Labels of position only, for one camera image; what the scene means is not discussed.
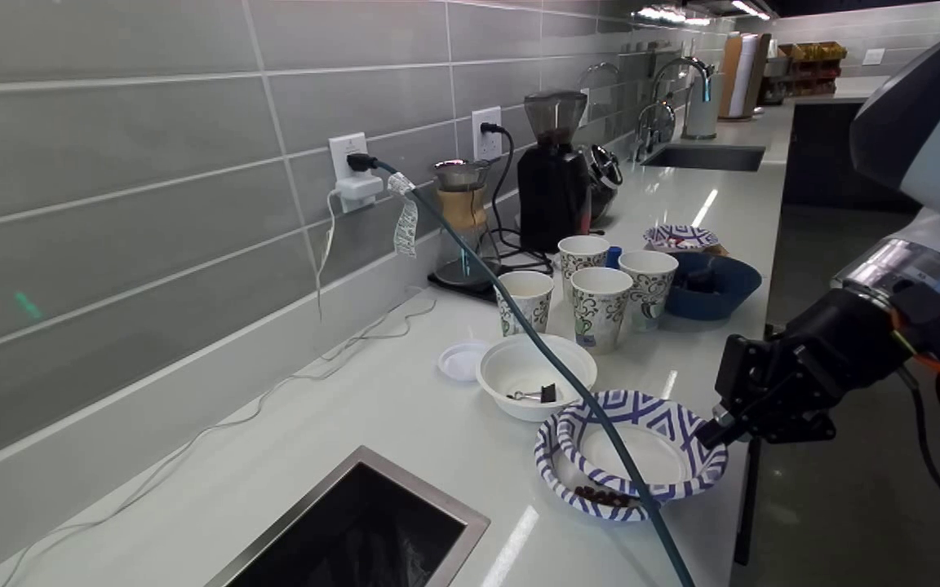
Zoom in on black coffee grinder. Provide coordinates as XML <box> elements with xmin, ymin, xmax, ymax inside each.
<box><xmin>517</xmin><ymin>89</ymin><xmax>593</xmax><ymax>254</ymax></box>

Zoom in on blue white patterned plate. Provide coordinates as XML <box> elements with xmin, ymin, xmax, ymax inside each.
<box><xmin>554</xmin><ymin>388</ymin><xmax>731</xmax><ymax>501</ymax></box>

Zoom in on white cable wrap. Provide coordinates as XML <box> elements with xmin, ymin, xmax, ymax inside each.
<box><xmin>390</xmin><ymin>173</ymin><xmax>424</xmax><ymax>262</ymax></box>

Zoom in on steel sink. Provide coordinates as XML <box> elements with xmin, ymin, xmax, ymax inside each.
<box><xmin>644</xmin><ymin>139</ymin><xmax>769</xmax><ymax>175</ymax></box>

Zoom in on ceiling light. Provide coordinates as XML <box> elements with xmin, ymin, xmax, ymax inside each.
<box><xmin>631</xmin><ymin>0</ymin><xmax>719</xmax><ymax>30</ymax></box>

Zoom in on teal power cable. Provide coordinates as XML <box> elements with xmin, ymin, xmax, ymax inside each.
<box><xmin>383</xmin><ymin>161</ymin><xmax>703</xmax><ymax>587</ymax></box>

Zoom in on white wall outlet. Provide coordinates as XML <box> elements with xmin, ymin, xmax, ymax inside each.
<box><xmin>328</xmin><ymin>132</ymin><xmax>371</xmax><ymax>188</ymax></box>
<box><xmin>470</xmin><ymin>105</ymin><xmax>507</xmax><ymax>163</ymax></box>

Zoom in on thin white cable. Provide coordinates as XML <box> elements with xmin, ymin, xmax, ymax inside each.
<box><xmin>0</xmin><ymin>192</ymin><xmax>440</xmax><ymax>587</ymax></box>

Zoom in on clear plastic lid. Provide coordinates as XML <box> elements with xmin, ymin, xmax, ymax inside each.
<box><xmin>435</xmin><ymin>337</ymin><xmax>494</xmax><ymax>388</ymax></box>

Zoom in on black binder clip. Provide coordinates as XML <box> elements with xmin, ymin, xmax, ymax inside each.
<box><xmin>504</xmin><ymin>377</ymin><xmax>561</xmax><ymax>408</ymax></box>

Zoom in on snack basket rack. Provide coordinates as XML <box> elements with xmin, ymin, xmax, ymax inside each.
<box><xmin>764</xmin><ymin>40</ymin><xmax>852</xmax><ymax>102</ymax></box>

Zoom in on black grinder cable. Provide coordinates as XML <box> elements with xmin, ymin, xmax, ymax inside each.
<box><xmin>483</xmin><ymin>120</ymin><xmax>561</xmax><ymax>274</ymax></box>

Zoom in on dark blue bowl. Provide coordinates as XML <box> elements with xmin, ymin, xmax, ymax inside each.
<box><xmin>664</xmin><ymin>250</ymin><xmax>764</xmax><ymax>324</ymax></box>

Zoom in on white bowl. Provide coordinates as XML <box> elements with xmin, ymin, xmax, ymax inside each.
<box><xmin>474</xmin><ymin>333</ymin><xmax>602</xmax><ymax>423</ymax></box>

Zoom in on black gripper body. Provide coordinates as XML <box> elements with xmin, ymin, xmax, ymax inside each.
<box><xmin>759</xmin><ymin>314</ymin><xmax>855</xmax><ymax>442</ymax></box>

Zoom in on patterned paper cup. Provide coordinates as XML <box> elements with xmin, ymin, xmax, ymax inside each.
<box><xmin>618</xmin><ymin>248</ymin><xmax>681</xmax><ymax>328</ymax></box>
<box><xmin>494</xmin><ymin>266</ymin><xmax>561</xmax><ymax>340</ymax></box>
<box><xmin>569</xmin><ymin>265</ymin><xmax>636</xmax><ymax>354</ymax></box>
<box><xmin>554</xmin><ymin>233</ymin><xmax>613</xmax><ymax>288</ymax></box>

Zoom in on coffee beans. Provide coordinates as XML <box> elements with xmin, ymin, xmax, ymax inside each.
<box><xmin>571</xmin><ymin>483</ymin><xmax>640</xmax><ymax>511</ymax></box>

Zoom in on small patterned plate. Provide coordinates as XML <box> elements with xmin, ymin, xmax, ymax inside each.
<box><xmin>644</xmin><ymin>222</ymin><xmax>726</xmax><ymax>262</ymax></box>

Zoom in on chrome faucet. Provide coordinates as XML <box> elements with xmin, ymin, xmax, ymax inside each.
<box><xmin>635</xmin><ymin>55</ymin><xmax>713</xmax><ymax>166</ymax></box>

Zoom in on glass pour over carafe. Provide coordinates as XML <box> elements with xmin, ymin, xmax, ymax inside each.
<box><xmin>430</xmin><ymin>158</ymin><xmax>496</xmax><ymax>288</ymax></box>

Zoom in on steel kettle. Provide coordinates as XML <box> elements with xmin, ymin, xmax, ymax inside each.
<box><xmin>679</xmin><ymin>60</ymin><xmax>722</xmax><ymax>144</ymax></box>

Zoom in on blue white plate with beans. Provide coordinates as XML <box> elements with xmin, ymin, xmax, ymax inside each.
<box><xmin>533</xmin><ymin>419</ymin><xmax>713</xmax><ymax>528</ymax></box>

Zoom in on white power adapter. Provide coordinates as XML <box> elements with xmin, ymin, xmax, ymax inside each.
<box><xmin>331</xmin><ymin>173</ymin><xmax>390</xmax><ymax>214</ymax></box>

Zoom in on black power plug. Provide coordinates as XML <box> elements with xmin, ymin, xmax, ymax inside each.
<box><xmin>342</xmin><ymin>151</ymin><xmax>400</xmax><ymax>178</ymax></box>

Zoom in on dark distant cabinet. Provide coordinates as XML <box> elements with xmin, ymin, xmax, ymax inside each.
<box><xmin>780</xmin><ymin>99</ymin><xmax>924</xmax><ymax>214</ymax></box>

